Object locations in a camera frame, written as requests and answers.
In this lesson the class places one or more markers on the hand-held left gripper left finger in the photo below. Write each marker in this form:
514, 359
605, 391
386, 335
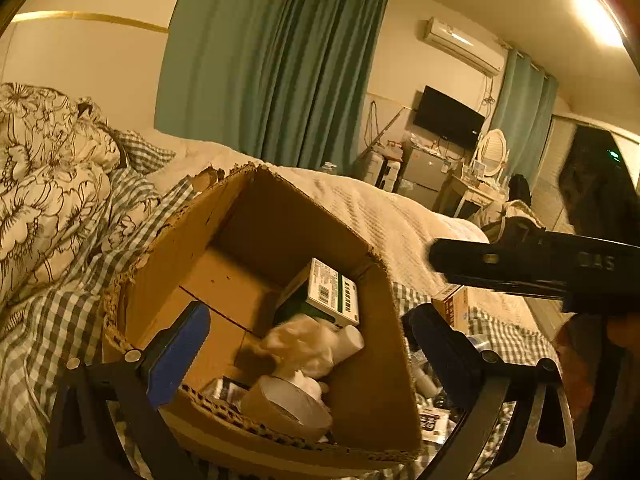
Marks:
175, 355

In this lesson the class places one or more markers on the black wall television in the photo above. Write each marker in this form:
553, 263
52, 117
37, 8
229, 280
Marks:
447, 115

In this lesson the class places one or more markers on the floral duvet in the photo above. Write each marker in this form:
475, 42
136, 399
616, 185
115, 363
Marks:
45, 185

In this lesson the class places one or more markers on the oval white vanity mirror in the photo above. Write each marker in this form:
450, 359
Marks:
492, 152

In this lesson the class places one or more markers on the chair with dark clothes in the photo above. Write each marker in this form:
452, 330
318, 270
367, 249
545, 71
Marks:
517, 200

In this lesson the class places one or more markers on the grey mini fridge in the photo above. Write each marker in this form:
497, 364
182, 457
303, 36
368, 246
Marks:
425, 170

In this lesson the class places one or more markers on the cardboard box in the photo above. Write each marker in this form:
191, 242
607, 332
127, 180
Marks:
320, 230

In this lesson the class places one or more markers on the ceiling lamp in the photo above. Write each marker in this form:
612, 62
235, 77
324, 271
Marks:
595, 7

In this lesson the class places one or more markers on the white plastic bottle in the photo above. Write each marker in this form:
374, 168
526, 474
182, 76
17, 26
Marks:
350, 344

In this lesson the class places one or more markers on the narrow teal curtain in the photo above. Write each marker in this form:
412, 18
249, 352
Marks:
525, 115

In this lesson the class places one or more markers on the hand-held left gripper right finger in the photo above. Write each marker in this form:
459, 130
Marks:
436, 345

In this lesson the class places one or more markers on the grey checked bedsheet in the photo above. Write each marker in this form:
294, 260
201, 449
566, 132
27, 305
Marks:
55, 325

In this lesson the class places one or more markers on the white dressing table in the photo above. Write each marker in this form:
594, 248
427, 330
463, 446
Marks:
467, 192

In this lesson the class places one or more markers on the green and white medicine box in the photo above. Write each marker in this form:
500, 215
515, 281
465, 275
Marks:
332, 292

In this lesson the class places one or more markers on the small brown carton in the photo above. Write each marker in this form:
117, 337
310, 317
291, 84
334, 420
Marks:
452, 306

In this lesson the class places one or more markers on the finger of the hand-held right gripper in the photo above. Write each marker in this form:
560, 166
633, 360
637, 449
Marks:
465, 257
505, 289

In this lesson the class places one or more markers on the wide teal curtain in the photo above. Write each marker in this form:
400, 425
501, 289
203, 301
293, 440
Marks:
260, 70

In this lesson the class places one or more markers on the white air conditioner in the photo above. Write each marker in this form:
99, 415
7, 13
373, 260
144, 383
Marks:
465, 42

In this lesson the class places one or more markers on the brown tape roll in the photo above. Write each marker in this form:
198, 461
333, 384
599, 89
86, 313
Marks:
285, 405

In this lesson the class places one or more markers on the white fluffy blanket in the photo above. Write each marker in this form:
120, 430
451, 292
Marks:
400, 210

